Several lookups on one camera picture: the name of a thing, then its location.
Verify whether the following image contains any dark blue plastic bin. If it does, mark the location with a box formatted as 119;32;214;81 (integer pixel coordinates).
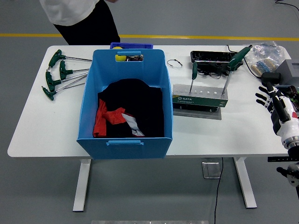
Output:
109;42;155;50

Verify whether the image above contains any grey device box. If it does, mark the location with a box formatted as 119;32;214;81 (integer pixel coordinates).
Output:
272;59;299;86

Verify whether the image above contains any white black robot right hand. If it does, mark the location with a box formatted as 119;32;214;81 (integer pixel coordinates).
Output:
256;80;299;144

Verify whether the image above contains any small green T-handle hex wrench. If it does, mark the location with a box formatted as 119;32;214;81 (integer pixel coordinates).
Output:
189;62;199;93

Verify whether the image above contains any green grey wrench holder stand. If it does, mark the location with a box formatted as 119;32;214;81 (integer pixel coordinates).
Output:
172;83;229;121

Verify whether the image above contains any black red cloth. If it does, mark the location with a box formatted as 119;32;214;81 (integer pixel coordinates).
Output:
93;78;165;138

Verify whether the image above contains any white table leg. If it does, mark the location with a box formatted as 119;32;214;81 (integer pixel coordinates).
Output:
72;158;92;212
233;156;257;209

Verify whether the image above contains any black power adapter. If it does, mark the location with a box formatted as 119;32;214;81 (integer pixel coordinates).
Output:
261;72;282;85

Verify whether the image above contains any black floor cable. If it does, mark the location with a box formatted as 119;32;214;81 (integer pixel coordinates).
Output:
214;157;224;224

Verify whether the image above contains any metal floor plate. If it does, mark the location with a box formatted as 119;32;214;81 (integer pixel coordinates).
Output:
201;161;222;179

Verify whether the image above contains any light blue plastic box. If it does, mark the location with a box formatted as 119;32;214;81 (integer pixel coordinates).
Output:
76;48;174;160

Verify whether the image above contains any black adapter cable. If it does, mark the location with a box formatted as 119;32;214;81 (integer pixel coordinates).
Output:
226;44;263;81

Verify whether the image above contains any black background cable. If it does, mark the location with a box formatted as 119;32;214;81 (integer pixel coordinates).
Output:
275;0;299;12

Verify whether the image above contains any tan strip of resistors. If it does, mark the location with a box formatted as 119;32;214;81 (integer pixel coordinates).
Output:
251;58;278;77

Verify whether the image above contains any large green T-handle hex wrench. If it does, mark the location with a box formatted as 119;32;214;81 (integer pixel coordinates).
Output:
221;44;253;95

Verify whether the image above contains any yellow ball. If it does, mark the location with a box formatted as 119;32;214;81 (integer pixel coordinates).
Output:
113;46;128;62

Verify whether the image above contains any thin wire loop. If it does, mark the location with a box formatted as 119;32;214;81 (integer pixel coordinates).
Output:
167;59;184;70

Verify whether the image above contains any person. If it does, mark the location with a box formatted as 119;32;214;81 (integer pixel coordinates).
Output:
39;0;121;46

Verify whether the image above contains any pale blue tray of components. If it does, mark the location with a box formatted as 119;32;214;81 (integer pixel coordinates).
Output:
274;84;299;112

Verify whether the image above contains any black plastic tray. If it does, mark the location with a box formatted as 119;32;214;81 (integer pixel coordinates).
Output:
190;50;243;79

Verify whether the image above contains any black table control panel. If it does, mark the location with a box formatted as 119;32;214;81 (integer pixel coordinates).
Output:
267;156;299;162

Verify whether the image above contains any clear plastic bag of parts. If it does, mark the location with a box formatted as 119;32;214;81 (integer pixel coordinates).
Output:
242;41;287;70

